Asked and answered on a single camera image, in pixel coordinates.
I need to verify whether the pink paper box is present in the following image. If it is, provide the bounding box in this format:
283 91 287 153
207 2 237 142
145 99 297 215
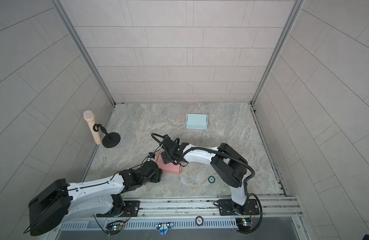
156 152 182 176

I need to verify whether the light blue paper box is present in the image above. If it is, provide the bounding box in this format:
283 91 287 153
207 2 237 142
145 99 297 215
186 114 208 130

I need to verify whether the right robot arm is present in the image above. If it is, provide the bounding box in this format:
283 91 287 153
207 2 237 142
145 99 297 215
151 133 255 215

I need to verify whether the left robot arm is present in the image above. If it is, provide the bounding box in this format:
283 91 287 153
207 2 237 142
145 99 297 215
24 161 163 236

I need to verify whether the blue poker chip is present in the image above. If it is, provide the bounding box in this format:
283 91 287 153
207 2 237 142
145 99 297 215
208 176 215 184

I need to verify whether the black round microphone stand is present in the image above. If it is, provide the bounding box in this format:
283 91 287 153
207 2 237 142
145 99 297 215
94 124 121 148

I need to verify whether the blue sticker with eyes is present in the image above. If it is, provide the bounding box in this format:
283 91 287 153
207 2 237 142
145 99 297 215
156 223 173 236

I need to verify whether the left green circuit board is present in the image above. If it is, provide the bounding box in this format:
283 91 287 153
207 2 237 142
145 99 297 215
106 221 125 235

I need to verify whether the green circuit board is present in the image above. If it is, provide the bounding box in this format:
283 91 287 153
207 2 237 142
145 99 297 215
235 218 252 233
106 221 125 235

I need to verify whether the round black white badge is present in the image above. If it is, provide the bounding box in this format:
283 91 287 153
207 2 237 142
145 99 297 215
195 216 204 227

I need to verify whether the right green circuit board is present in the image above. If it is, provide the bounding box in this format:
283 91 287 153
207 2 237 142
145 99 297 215
235 218 252 233

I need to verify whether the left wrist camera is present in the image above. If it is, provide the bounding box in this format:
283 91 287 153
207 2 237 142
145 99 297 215
147 153 156 162

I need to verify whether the black corrugated cable conduit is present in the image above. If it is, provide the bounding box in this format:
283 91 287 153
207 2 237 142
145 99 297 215
151 132 263 234

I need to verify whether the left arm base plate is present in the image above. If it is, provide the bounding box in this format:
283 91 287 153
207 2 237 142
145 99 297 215
96 201 141 218

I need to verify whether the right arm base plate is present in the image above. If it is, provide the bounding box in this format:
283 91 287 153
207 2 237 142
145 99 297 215
213 199 260 216

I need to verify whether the aluminium mounting rail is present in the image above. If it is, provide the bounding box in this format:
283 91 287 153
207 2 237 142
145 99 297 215
49 196 302 223

